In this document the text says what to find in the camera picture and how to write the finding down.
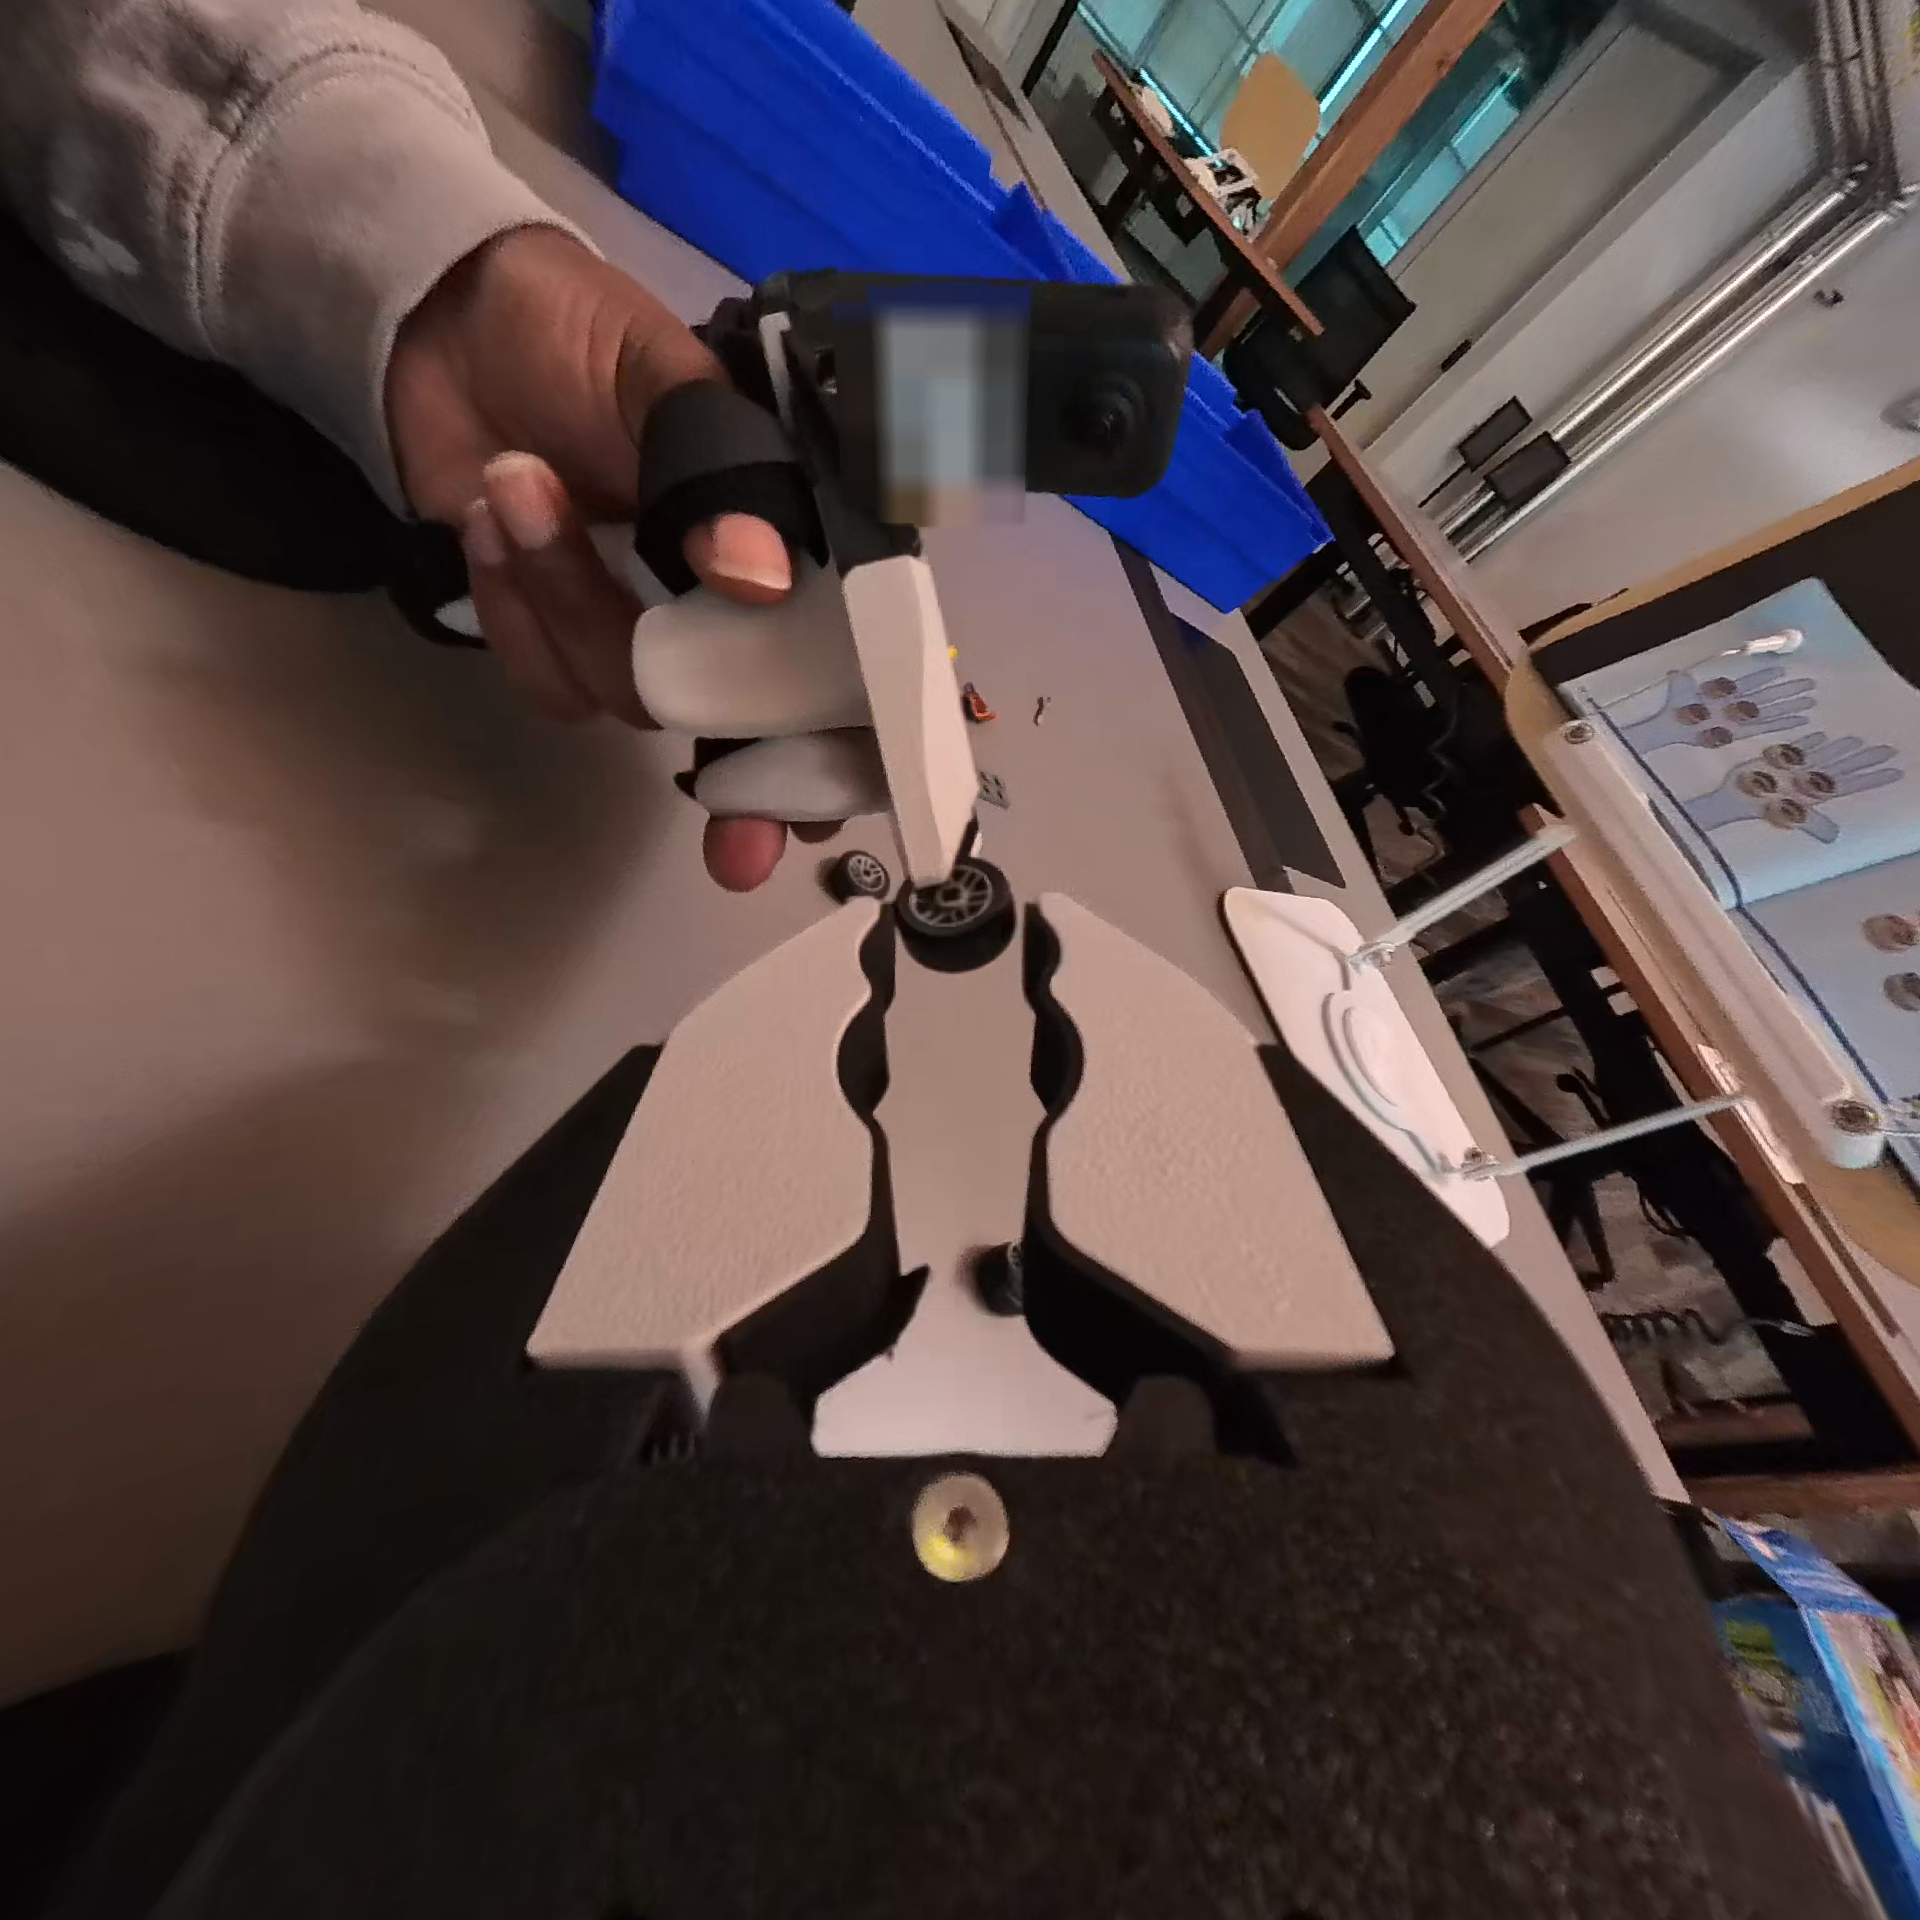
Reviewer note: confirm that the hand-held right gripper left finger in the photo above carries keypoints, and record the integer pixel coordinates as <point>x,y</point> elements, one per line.
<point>720,1187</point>

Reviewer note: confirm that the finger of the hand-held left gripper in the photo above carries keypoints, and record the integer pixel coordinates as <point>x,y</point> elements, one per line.
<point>910,706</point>

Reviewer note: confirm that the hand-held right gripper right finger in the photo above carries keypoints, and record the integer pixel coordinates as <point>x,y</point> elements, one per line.
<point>1217,1187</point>

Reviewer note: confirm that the black lego tire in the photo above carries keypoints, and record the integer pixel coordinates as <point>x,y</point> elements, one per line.
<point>864,874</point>
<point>999,1279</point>
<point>923,938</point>

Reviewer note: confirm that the grey lego wheel rim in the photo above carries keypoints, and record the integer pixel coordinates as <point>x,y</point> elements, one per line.
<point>956,899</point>

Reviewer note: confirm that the lego instruction booklet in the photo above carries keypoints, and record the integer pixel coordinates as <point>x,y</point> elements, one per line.
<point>1787,751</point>

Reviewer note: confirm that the small dark lego pieces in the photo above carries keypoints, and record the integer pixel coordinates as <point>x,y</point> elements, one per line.
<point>990,787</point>

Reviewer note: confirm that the blue lego box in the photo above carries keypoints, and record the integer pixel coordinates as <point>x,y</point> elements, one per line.
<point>1831,1681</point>

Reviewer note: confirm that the person's left hand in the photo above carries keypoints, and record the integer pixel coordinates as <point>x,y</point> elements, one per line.
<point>527,392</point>

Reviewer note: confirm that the wooden office desk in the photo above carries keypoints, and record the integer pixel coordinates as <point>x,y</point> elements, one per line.
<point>1201,195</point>

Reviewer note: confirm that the black office chair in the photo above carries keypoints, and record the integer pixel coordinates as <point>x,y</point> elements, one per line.
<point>1336,333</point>

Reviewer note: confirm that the large window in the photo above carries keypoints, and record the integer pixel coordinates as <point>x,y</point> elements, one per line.
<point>1201,46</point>

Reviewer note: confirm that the wooden column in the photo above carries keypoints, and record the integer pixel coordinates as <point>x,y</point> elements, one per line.
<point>1366,121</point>

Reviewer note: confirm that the book stand with black board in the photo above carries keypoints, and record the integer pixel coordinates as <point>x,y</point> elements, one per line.
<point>1635,961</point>

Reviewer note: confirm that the black honeycomb wrist rest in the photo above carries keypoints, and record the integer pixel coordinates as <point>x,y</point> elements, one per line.
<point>152,450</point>

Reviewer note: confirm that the white base plate with lever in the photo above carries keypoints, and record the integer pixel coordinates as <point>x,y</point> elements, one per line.
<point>1366,1051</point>

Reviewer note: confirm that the silver wall pipes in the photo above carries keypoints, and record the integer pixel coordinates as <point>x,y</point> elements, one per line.
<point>1680,333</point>

